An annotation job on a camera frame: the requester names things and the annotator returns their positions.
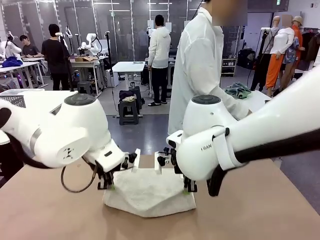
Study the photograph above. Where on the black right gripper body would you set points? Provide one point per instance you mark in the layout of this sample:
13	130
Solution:
188	179

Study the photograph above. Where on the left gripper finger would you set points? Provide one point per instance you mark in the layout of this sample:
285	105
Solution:
111	183
101	184

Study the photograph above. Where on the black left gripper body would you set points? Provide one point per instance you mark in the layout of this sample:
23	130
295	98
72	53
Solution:
105	175

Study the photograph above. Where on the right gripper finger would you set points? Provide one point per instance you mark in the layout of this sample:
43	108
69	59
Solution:
186	189
194	188

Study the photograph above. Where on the beige towel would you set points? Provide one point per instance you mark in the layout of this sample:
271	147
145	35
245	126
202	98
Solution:
150	195

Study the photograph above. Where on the light blue towel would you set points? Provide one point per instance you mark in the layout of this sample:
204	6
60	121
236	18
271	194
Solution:
235	87

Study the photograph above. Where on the person's right forearm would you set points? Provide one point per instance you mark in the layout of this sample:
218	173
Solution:
235	107

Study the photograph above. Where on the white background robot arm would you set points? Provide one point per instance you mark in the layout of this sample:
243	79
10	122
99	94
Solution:
90	40

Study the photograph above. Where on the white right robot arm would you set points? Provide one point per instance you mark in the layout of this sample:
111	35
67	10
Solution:
275	120

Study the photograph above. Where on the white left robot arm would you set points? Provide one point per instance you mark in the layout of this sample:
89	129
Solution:
75	120

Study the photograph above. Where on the white table with gray basket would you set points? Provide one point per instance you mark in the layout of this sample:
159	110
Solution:
257	100

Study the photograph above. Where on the white perforated basket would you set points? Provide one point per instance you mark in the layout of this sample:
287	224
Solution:
12	98

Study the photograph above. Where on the gray plastic step stool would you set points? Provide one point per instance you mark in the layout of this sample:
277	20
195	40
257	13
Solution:
128	117

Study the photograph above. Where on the pile of clothes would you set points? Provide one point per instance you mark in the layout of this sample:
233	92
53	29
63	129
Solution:
126	95

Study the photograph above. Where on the dark plastic stool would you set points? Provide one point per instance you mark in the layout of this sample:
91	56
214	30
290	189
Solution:
138	97

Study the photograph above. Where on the small gray stool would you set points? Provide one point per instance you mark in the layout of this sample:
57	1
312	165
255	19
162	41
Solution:
85	87

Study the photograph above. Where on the cup on floor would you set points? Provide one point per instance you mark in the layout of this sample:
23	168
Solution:
132	85

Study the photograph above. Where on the crumpled green towel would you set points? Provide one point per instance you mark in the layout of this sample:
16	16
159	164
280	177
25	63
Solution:
245	94

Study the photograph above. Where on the small white table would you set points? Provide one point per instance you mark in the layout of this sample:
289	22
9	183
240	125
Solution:
128	67

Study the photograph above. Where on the white desk with cardboard box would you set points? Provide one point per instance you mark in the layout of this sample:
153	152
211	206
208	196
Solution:
85	65

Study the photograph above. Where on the person in white shirt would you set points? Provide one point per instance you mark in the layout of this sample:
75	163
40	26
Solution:
197	62

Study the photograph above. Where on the open cardboard box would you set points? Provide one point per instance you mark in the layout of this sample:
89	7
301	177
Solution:
83	59

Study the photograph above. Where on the low storage shelf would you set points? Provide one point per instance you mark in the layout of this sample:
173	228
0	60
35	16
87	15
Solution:
228	67

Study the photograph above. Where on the black tripod stand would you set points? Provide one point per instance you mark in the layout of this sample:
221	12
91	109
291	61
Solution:
108	50

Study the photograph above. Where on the man in black T-shirt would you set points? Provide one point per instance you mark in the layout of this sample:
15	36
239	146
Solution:
53	55

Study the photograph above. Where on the black luggage bag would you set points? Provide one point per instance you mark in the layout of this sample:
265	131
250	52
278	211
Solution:
246	58

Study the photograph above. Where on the black tripod with white lamp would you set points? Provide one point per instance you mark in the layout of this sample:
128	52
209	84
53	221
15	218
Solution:
258	65

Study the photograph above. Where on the long white desk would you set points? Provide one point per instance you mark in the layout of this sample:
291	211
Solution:
25	65

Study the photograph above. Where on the man in white hoodie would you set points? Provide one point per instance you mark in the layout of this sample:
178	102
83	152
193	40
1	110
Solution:
158	45

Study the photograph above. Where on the seated man in gray T-shirt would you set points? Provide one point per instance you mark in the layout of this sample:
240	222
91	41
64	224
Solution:
30	50

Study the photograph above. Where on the dark blue cloth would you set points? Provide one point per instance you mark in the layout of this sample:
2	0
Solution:
12	62

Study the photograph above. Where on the white device on stand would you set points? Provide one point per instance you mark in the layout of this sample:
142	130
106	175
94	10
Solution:
68	32

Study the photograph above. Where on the black pole with white device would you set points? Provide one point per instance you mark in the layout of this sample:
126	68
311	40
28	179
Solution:
60	34

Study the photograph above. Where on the white panel screen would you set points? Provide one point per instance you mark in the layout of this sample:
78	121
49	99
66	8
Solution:
169	26

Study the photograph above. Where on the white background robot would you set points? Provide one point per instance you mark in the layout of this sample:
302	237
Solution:
10	48

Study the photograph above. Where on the rack of dark garments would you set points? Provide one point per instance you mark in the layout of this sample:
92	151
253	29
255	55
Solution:
312	50

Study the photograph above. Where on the mannequin with hat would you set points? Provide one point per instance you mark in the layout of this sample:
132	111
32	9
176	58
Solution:
297	32

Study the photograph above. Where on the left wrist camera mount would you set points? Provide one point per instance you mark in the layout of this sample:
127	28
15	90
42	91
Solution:
137	160

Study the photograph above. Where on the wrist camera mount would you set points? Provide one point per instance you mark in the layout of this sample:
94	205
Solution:
158	162
137	160

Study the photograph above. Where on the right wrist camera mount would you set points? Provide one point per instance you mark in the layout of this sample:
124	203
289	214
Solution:
158	162

